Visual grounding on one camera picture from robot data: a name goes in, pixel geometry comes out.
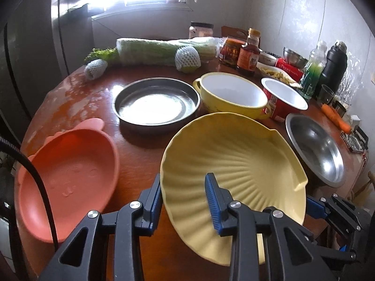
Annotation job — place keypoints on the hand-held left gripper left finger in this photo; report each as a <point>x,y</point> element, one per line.
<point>153,200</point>

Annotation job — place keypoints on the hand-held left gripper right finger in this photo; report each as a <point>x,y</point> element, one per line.
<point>212,202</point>

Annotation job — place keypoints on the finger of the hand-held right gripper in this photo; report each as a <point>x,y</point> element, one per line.
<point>337,256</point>
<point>318,207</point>

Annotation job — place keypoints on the yellow shell-shaped plate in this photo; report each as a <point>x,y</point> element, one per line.
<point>234,152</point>

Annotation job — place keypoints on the large steel bowl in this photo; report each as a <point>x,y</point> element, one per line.
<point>316,146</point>

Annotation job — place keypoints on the pink plate with ears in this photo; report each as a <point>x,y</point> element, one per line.
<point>73,175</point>

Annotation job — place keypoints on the round steel plate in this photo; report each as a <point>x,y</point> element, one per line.
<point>155,102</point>

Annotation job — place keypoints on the metal grater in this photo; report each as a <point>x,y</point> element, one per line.
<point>356,140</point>

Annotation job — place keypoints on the carrot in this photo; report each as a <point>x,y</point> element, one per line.
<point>337,118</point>

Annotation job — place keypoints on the small white box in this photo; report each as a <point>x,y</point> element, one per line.
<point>355,120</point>

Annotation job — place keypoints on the clear glass cup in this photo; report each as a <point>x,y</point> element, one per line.
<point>325,95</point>

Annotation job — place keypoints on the red and white bowl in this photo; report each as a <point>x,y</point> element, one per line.
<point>285,93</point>

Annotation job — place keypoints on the clear plastic bag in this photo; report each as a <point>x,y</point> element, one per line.
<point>353,85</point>

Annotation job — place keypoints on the green plastic bottle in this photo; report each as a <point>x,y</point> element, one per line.
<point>312,76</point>

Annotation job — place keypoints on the plate of shredded food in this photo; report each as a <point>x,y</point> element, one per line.
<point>275,73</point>

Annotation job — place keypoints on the red tissue box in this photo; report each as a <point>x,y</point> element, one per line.
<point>288,68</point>

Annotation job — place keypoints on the fruit in white foam net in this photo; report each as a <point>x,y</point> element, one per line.
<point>95,69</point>
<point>187,58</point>

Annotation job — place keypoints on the black thermos flask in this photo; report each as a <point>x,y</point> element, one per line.
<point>334,64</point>

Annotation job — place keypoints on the sauce bottle with orange cap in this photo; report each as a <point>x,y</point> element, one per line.
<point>248,58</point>

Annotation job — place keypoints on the red sauce jar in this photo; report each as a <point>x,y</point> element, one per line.
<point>230,54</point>

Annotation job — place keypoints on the wrapped napa cabbage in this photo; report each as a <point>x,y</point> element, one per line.
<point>152,51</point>

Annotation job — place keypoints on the small white bowl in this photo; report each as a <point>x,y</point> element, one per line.
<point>268,60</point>

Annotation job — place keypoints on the small steel bowl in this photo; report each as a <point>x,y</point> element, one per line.
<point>294,57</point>

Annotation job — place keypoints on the green leaf lettuce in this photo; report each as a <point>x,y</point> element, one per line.
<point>102,54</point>

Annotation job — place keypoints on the wooden chair with slotted back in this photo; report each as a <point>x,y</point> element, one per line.
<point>231,32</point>

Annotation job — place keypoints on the glass jar with black lid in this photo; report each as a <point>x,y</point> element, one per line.
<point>200,30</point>

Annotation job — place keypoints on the grey refrigerator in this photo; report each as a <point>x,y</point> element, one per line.
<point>29,49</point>

